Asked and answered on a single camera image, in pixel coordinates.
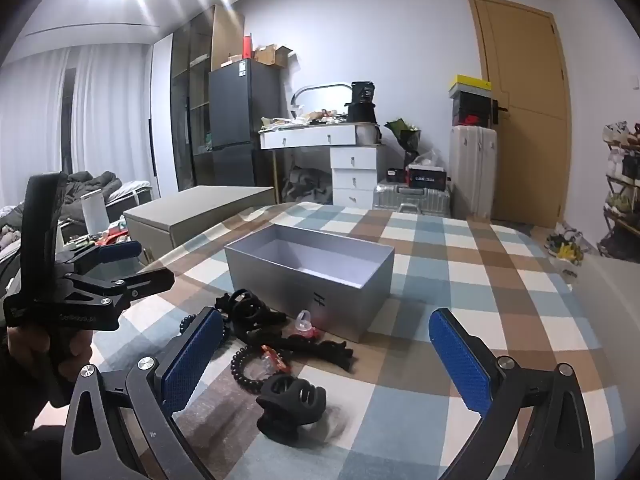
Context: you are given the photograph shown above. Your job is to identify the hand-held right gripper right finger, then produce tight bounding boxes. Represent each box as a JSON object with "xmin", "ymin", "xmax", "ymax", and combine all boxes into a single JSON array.
[{"xmin": 428, "ymin": 308, "xmax": 596, "ymax": 480}]

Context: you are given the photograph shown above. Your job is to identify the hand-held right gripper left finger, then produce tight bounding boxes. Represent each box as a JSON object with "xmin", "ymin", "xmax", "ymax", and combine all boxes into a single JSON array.
[{"xmin": 61, "ymin": 307, "xmax": 226, "ymax": 480}]

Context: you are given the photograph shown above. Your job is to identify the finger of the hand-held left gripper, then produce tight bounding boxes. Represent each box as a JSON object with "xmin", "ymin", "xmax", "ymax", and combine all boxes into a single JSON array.
[
  {"xmin": 57, "ymin": 240, "xmax": 142, "ymax": 270},
  {"xmin": 65, "ymin": 267, "xmax": 176, "ymax": 312}
]

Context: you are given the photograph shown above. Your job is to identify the dark bead bracelet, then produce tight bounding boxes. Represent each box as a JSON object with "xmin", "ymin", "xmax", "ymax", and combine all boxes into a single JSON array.
[{"xmin": 230, "ymin": 342, "xmax": 292, "ymax": 395}]

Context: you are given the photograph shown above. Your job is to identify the long black hair clip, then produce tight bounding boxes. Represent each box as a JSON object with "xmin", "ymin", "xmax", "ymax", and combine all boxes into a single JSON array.
[{"xmin": 247, "ymin": 327, "xmax": 357, "ymax": 373}]

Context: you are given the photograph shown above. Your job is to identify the clear red small container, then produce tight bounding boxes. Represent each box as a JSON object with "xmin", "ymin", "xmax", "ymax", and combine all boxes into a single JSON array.
[{"xmin": 295, "ymin": 310, "xmax": 322, "ymax": 343}]

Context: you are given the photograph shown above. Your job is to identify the grey box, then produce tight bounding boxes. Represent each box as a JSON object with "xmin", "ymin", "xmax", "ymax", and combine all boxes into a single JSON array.
[{"xmin": 224, "ymin": 223, "xmax": 396, "ymax": 345}]

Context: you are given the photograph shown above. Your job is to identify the person's left forearm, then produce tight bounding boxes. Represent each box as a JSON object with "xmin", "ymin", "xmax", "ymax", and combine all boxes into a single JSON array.
[{"xmin": 0, "ymin": 355, "xmax": 71, "ymax": 480}]

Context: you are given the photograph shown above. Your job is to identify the person's left hand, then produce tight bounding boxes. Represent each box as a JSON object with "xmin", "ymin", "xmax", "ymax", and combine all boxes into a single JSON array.
[{"xmin": 7, "ymin": 327, "xmax": 94, "ymax": 407}]

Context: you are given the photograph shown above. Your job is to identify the cluttered side table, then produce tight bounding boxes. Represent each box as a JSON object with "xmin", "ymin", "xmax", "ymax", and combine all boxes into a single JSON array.
[{"xmin": 59, "ymin": 219, "xmax": 132, "ymax": 253}]

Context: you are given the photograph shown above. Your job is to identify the white cylindrical appliance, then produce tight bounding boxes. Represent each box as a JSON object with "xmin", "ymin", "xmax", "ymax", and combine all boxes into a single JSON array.
[{"xmin": 80, "ymin": 190, "xmax": 110, "ymax": 234}]

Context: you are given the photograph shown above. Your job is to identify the dark duvet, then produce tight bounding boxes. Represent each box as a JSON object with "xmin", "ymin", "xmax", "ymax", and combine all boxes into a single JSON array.
[{"xmin": 60, "ymin": 170, "xmax": 154, "ymax": 221}]

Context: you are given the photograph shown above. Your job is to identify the checked tablecloth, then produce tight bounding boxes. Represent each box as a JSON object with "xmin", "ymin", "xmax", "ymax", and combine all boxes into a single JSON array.
[{"xmin": 90, "ymin": 202, "xmax": 632, "ymax": 480}]

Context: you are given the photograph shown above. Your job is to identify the grey box lid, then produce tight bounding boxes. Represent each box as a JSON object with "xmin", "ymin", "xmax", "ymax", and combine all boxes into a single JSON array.
[{"xmin": 123, "ymin": 185, "xmax": 277, "ymax": 267}]

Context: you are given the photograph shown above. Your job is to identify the white curtain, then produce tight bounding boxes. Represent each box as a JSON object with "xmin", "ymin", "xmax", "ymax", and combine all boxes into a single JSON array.
[{"xmin": 0, "ymin": 42, "xmax": 155, "ymax": 212}]

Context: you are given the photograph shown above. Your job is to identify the yellow and black shoes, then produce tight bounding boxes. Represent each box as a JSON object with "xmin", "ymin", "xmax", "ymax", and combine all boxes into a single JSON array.
[{"xmin": 544, "ymin": 221, "xmax": 586, "ymax": 267}]

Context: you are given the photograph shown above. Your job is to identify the silver suitcase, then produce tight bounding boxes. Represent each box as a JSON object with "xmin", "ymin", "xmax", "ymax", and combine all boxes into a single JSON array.
[{"xmin": 372, "ymin": 180, "xmax": 454, "ymax": 219}]

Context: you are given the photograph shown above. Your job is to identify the dark refrigerator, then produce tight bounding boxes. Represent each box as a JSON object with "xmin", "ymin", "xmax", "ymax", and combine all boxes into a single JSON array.
[{"xmin": 207, "ymin": 59, "xmax": 284, "ymax": 189}]

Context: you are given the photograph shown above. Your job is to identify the dark glass wardrobe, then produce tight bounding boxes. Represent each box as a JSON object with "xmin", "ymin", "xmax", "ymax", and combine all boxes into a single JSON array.
[{"xmin": 170, "ymin": 4, "xmax": 246, "ymax": 197}]

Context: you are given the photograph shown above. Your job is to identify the black and red box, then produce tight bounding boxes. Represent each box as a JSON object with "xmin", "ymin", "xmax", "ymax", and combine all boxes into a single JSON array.
[{"xmin": 406, "ymin": 164, "xmax": 449, "ymax": 191}]

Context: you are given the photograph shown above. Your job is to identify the white suitcase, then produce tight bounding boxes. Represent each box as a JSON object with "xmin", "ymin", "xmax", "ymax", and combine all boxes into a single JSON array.
[{"xmin": 449, "ymin": 125, "xmax": 500, "ymax": 222}]

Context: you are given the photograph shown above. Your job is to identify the grey clothes pile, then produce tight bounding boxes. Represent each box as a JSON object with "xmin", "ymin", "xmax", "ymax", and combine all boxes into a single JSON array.
[{"xmin": 281, "ymin": 165, "xmax": 334, "ymax": 206}]

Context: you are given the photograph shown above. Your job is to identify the clear plastic bag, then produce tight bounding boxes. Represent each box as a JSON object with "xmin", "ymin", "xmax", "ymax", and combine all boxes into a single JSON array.
[{"xmin": 410, "ymin": 149, "xmax": 446, "ymax": 168}]

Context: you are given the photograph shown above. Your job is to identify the white desk with drawers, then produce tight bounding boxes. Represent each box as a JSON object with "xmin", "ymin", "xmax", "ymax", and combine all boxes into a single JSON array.
[{"xmin": 258, "ymin": 123, "xmax": 384, "ymax": 209}]

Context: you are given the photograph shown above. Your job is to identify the dark flower bouquet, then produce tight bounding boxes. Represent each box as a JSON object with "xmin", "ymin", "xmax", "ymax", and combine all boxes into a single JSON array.
[{"xmin": 384, "ymin": 117, "xmax": 423, "ymax": 162}]

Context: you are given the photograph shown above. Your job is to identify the shoe rack with shoes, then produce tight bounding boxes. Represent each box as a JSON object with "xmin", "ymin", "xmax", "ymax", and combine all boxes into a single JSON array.
[{"xmin": 596, "ymin": 120, "xmax": 640, "ymax": 262}]

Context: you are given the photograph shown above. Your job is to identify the open cardboard box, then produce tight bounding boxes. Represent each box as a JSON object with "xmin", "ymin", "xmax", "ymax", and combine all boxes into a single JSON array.
[{"xmin": 252, "ymin": 44, "xmax": 296, "ymax": 69}]

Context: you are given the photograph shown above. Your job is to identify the black shoe box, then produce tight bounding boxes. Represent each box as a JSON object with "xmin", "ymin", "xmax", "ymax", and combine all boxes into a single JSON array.
[{"xmin": 450, "ymin": 92, "xmax": 494, "ymax": 128}]

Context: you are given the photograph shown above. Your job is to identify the oval mirror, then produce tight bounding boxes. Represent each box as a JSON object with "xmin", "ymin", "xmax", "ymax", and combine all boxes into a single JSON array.
[{"xmin": 290, "ymin": 81, "xmax": 353, "ymax": 122}]

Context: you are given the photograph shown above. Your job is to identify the yellow shoe box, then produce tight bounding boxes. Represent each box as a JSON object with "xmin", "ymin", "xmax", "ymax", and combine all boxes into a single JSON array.
[{"xmin": 448, "ymin": 75, "xmax": 493, "ymax": 99}]

